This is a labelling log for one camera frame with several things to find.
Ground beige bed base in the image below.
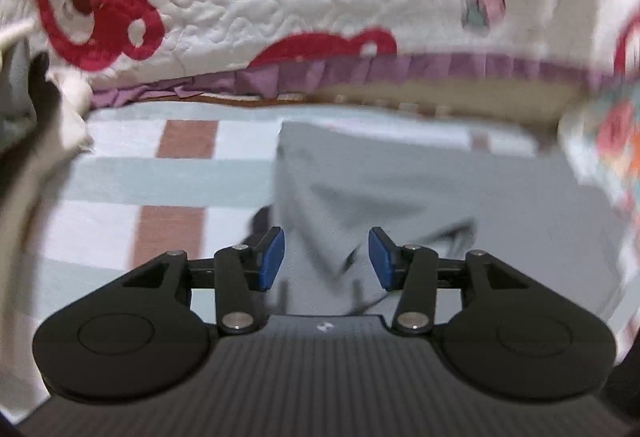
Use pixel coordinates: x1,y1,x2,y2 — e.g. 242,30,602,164
190,82,591,138

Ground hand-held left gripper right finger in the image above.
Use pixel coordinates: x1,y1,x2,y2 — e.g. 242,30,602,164
367,226,531,335

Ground stack of folded clothes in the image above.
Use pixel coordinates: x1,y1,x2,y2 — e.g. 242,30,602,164
0,22,96,278

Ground grey waffle knit garment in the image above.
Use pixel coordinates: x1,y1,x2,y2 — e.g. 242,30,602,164
272,120,631,318

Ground checkered dog print rug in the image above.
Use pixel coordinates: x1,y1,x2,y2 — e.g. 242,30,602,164
0,104,541,418

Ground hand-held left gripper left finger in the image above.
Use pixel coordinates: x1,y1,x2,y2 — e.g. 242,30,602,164
122,226,286,335

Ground floral blanket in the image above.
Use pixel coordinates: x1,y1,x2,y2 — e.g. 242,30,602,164
557,12,640,223

